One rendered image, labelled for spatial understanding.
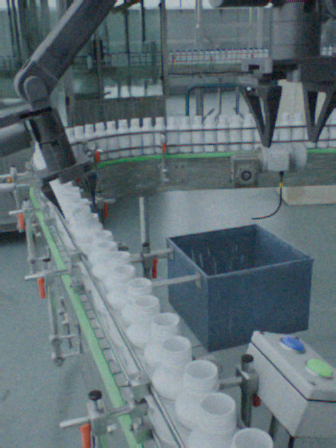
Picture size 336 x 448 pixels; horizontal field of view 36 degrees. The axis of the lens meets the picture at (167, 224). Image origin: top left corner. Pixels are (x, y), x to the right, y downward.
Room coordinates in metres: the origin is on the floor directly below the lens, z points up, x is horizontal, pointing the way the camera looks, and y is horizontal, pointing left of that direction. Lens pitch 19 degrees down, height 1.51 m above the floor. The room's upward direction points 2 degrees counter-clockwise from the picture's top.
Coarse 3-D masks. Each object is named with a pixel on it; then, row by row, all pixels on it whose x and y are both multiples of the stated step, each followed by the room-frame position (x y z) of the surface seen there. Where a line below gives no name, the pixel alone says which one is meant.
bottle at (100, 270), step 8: (96, 248) 0.88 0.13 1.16; (104, 248) 0.87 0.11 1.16; (112, 248) 0.87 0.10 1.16; (96, 256) 0.88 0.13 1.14; (104, 256) 0.87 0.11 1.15; (96, 264) 0.88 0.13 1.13; (104, 264) 0.86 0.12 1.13; (96, 272) 0.86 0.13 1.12; (104, 272) 0.86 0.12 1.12; (96, 280) 0.86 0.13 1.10; (104, 288) 0.85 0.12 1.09; (96, 296) 0.86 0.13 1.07; (96, 304) 0.87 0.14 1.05; (104, 312) 0.85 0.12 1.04; (96, 320) 0.87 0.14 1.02; (104, 320) 0.86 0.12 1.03
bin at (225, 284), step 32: (256, 224) 1.57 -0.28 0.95; (192, 256) 1.50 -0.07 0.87; (224, 256) 1.54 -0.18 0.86; (256, 256) 1.57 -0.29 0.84; (288, 256) 1.39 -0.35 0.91; (192, 288) 1.28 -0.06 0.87; (224, 288) 1.20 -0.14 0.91; (256, 288) 1.23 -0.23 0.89; (288, 288) 1.26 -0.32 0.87; (192, 320) 1.29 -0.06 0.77; (224, 320) 1.20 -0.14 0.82; (256, 320) 1.23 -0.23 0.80; (288, 320) 1.27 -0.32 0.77
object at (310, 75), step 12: (288, 72) 0.59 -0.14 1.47; (300, 72) 0.58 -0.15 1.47; (312, 72) 0.59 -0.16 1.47; (324, 72) 0.59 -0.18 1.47; (312, 84) 0.64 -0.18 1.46; (324, 84) 0.62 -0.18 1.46; (312, 96) 0.65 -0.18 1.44; (312, 108) 0.64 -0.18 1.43; (324, 108) 0.61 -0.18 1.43; (312, 120) 0.64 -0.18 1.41; (324, 120) 0.61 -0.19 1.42; (312, 132) 0.63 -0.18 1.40
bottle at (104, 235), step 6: (96, 234) 0.95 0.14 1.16; (102, 234) 0.96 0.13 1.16; (108, 234) 0.95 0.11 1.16; (96, 240) 0.93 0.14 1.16; (102, 240) 0.92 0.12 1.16; (108, 240) 0.93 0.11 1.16; (96, 246) 0.92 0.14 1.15; (96, 252) 0.93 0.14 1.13; (90, 258) 0.93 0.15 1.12; (96, 258) 0.92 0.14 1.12; (90, 264) 0.92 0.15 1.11
